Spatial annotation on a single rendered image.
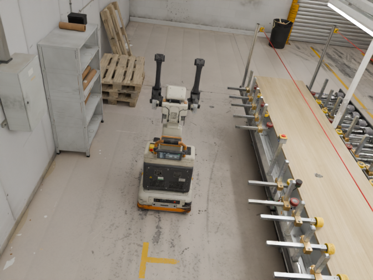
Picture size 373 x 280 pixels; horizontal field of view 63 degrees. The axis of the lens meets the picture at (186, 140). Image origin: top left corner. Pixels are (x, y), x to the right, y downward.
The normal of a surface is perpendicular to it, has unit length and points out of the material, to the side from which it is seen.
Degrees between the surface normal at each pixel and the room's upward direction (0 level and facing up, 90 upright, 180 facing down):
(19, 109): 90
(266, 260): 0
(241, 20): 90
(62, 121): 90
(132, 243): 0
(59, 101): 90
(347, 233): 0
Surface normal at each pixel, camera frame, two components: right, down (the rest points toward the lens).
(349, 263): 0.11, -0.79
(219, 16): -0.01, 0.60
